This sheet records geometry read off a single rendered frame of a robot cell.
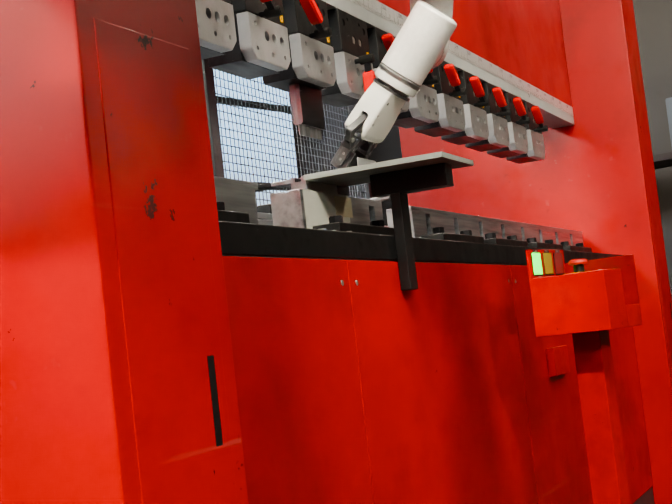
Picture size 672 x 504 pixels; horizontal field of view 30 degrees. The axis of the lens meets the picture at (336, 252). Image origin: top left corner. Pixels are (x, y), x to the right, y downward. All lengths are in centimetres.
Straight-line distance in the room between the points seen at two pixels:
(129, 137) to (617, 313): 147
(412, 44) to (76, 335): 116
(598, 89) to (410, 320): 226
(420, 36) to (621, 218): 221
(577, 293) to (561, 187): 187
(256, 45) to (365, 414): 63
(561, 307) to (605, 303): 9
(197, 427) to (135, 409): 12
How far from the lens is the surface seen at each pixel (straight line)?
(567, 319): 257
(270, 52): 215
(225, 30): 202
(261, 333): 173
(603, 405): 263
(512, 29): 378
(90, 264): 124
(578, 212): 438
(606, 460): 264
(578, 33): 446
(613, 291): 257
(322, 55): 236
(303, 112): 231
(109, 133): 128
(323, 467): 188
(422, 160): 217
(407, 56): 225
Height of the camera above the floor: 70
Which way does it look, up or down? 4 degrees up
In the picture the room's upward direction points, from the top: 6 degrees counter-clockwise
